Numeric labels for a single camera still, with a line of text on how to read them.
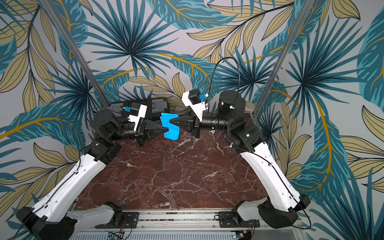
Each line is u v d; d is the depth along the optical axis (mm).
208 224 737
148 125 506
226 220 733
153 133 541
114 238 704
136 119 469
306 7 684
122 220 708
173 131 526
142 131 482
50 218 369
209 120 440
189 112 457
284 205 370
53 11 689
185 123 475
